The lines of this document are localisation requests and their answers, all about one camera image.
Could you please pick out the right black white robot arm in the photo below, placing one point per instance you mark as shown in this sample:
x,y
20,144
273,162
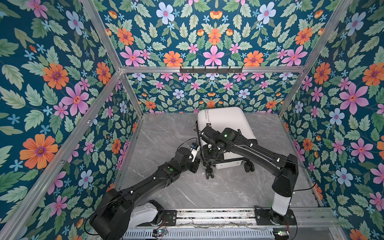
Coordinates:
x,y
284,168

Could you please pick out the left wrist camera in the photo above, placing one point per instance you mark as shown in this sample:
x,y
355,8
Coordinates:
x,y
194,151

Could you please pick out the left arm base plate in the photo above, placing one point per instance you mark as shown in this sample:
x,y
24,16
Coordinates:
x,y
166,217

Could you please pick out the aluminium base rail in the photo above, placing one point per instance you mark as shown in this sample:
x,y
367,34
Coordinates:
x,y
212,219

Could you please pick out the black hook rail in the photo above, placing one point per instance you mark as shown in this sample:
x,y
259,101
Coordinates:
x,y
209,70

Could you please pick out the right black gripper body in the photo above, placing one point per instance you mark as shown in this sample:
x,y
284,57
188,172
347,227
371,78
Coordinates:
x,y
212,148

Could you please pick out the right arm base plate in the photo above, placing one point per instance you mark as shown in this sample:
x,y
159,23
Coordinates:
x,y
266,217

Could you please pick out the white hard-shell suitcase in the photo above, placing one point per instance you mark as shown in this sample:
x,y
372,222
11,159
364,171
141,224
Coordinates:
x,y
231,122

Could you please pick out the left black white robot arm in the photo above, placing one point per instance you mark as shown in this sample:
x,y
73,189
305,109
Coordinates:
x,y
121,210

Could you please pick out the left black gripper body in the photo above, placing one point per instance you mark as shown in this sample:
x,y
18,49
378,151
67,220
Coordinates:
x,y
194,166

